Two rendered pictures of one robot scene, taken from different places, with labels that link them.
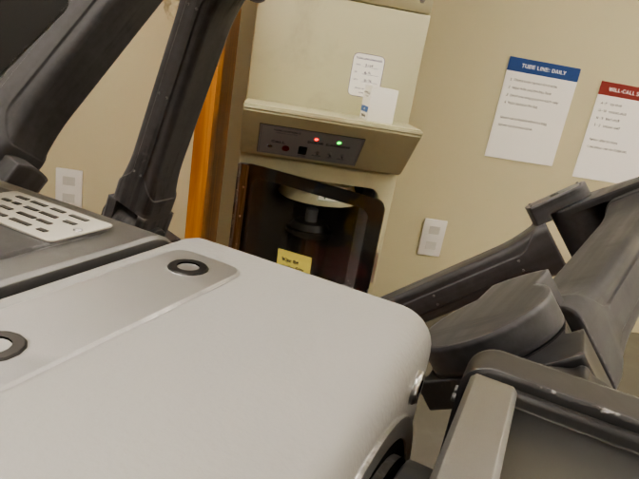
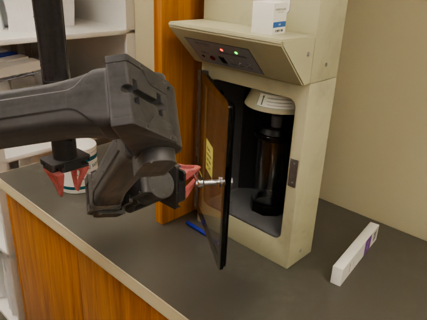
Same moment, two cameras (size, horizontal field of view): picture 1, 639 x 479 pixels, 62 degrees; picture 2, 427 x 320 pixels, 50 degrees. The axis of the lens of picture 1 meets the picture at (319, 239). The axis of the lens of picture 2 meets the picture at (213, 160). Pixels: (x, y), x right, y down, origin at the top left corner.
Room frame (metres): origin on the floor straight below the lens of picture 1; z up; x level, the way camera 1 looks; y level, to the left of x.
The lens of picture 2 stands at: (0.34, -0.74, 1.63)
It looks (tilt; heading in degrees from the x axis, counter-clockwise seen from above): 23 degrees down; 51
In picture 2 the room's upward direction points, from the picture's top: 3 degrees clockwise
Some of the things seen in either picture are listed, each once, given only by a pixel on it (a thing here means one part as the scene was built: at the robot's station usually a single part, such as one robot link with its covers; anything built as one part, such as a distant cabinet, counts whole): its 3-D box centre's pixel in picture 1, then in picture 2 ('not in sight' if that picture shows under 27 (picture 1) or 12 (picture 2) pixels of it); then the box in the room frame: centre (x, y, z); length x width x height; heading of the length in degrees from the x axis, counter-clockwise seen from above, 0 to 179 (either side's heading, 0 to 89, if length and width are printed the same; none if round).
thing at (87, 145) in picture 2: not in sight; (77, 164); (0.85, 0.59, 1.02); 0.13 x 0.13 x 0.15
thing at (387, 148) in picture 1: (327, 141); (236, 51); (1.01, 0.02, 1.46); 0.32 x 0.12 x 0.10; 98
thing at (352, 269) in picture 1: (294, 279); (211, 166); (0.97, 0.04, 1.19); 0.30 x 0.01 x 0.40; 64
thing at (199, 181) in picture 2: not in sight; (204, 175); (0.91, -0.02, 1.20); 0.10 x 0.05 x 0.03; 64
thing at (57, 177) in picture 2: not in sight; (63, 177); (0.69, 0.27, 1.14); 0.07 x 0.07 x 0.09; 8
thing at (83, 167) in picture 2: not in sight; (70, 174); (0.71, 0.27, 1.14); 0.07 x 0.07 x 0.09; 8
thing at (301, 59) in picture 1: (309, 187); (279, 97); (1.19, 0.04, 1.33); 0.32 x 0.25 x 0.77; 98
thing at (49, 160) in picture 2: not in sight; (64, 149); (0.70, 0.27, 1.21); 0.10 x 0.07 x 0.07; 8
